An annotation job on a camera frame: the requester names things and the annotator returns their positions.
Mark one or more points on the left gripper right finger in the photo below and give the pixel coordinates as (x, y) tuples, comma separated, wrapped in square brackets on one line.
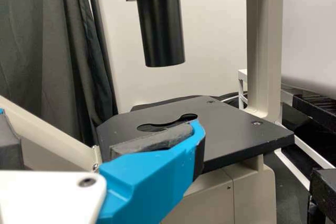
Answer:
[(147, 182)]

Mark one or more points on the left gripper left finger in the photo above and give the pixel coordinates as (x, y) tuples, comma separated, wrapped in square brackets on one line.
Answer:
[(8, 150)]

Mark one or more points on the cream microscope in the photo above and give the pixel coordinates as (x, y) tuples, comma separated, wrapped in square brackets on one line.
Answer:
[(236, 134)]

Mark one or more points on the white metal rack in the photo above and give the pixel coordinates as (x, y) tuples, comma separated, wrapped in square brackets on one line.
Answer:
[(242, 87)]

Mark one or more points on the black platform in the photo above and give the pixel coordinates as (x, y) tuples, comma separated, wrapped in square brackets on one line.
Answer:
[(317, 108), (325, 197)]

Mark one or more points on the white box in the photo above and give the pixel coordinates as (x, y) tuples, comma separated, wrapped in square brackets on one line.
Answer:
[(309, 85)]

